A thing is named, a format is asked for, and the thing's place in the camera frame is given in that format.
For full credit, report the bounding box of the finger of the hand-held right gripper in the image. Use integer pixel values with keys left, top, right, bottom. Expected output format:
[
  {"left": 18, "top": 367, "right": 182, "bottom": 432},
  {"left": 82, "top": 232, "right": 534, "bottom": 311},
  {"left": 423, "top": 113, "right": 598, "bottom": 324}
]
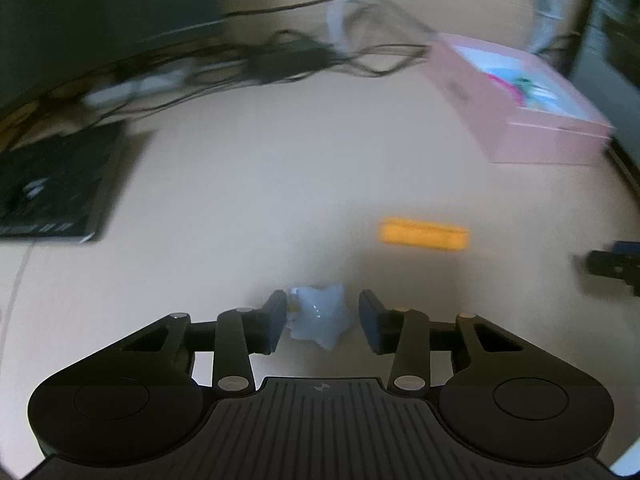
[{"left": 584, "top": 241, "right": 640, "bottom": 297}]

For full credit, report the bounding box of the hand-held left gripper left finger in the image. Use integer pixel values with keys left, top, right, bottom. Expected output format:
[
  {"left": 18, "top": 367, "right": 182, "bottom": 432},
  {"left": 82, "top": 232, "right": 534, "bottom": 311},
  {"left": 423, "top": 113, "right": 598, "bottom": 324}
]
[{"left": 120, "top": 289, "right": 289, "bottom": 392}]

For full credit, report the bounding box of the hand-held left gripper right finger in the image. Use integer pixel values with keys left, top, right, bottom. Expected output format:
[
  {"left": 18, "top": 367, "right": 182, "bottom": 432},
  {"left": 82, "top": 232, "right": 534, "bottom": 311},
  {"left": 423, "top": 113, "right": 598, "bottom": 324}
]
[{"left": 358, "top": 289, "right": 526, "bottom": 392}]

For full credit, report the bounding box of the white star toy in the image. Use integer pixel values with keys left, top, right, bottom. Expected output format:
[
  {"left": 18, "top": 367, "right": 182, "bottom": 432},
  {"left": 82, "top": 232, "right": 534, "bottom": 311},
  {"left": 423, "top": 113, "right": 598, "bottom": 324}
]
[{"left": 286, "top": 283, "right": 353, "bottom": 351}]

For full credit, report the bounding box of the yellow toy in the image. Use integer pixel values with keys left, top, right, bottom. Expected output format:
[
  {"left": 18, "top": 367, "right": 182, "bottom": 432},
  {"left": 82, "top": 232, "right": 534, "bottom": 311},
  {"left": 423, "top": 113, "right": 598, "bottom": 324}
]
[{"left": 378, "top": 217, "right": 471, "bottom": 252}]

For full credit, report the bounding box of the pink cardboard box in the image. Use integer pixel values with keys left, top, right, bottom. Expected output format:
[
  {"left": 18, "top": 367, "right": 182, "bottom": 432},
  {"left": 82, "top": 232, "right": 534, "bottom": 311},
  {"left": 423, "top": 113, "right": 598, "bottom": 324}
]
[{"left": 425, "top": 32, "right": 616, "bottom": 166}]

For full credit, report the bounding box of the computer case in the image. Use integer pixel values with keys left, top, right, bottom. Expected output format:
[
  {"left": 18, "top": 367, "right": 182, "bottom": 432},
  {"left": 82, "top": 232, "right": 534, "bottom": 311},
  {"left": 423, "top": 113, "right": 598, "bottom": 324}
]
[{"left": 570, "top": 0, "right": 640, "bottom": 116}]

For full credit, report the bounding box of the blue packet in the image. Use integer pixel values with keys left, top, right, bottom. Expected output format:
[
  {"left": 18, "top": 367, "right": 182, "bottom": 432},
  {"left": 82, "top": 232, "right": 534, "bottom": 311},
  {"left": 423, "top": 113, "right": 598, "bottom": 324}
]
[{"left": 482, "top": 60, "right": 526, "bottom": 81}]

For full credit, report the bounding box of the black power adapter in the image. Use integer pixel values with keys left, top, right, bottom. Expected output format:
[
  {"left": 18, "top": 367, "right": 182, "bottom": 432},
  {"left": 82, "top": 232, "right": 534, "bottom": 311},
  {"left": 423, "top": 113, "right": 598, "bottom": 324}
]
[{"left": 250, "top": 37, "right": 333, "bottom": 83}]

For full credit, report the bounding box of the black book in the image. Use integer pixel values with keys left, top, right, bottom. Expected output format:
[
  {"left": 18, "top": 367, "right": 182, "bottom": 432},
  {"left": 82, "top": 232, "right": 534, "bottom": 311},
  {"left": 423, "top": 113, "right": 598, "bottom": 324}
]
[{"left": 0, "top": 122, "right": 132, "bottom": 245}]

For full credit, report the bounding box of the white power strip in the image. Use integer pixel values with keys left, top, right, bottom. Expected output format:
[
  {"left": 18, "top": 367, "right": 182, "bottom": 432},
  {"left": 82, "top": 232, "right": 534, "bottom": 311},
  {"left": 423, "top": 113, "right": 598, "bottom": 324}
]
[{"left": 82, "top": 62, "right": 196, "bottom": 108}]

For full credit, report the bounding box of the dark monitor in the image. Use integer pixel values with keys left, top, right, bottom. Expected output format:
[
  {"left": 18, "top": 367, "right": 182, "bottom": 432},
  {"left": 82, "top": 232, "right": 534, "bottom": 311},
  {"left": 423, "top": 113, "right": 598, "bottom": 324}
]
[{"left": 0, "top": 0, "right": 236, "bottom": 116}]

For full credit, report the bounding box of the white cable bundle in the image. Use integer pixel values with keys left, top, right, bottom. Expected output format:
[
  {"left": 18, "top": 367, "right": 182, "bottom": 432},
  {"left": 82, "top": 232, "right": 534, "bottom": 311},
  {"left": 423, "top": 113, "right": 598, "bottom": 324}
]
[{"left": 527, "top": 0, "right": 568, "bottom": 56}]

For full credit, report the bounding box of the black cable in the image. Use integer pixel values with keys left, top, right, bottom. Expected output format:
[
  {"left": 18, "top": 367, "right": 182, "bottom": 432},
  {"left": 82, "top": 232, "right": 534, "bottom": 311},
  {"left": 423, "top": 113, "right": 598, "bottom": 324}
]
[{"left": 85, "top": 0, "right": 436, "bottom": 128}]

